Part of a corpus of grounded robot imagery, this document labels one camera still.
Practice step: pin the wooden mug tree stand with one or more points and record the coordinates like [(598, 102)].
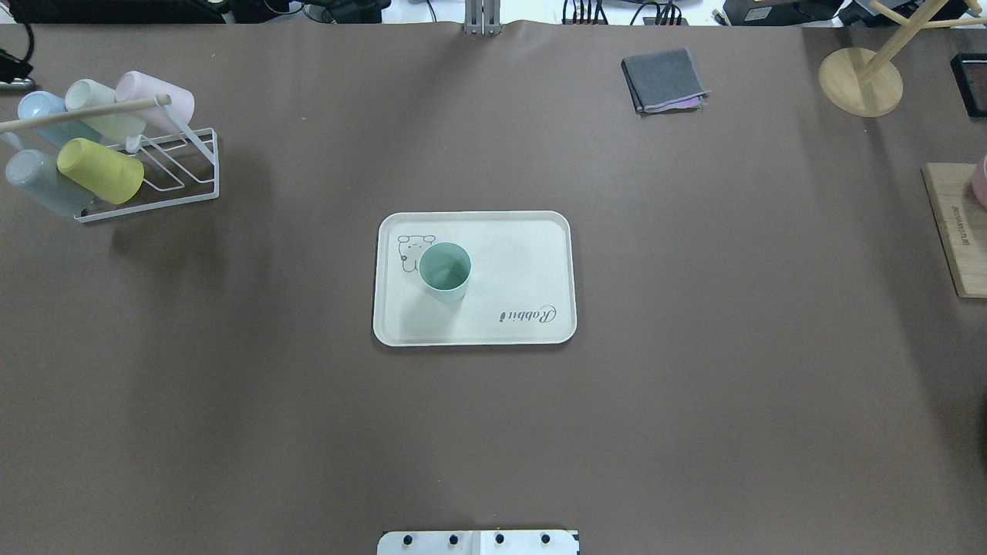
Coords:
[(865, 83)]

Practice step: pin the grey folded cloth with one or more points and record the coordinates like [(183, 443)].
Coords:
[(663, 81)]

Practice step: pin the black glass rack tray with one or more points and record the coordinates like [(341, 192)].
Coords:
[(969, 70)]

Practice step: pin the light blue plastic cup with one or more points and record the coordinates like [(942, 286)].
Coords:
[(41, 103)]

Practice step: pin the pink bowl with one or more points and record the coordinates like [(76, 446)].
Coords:
[(979, 182)]

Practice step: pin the white wire cup rack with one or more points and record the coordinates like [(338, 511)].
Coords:
[(179, 169)]

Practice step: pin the aluminium frame post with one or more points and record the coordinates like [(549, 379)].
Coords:
[(482, 17)]

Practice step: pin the yellow plastic cup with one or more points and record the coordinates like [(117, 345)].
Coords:
[(110, 175)]

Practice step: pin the wooden cutting board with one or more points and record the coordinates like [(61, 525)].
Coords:
[(961, 223)]

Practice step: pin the white mounting base plate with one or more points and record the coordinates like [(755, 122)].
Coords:
[(512, 541)]

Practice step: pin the cream rabbit tray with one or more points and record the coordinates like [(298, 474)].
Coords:
[(521, 290)]

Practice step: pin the grey plastic cup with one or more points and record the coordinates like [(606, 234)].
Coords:
[(36, 174)]

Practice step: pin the green plastic cup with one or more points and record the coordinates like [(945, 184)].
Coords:
[(445, 268)]

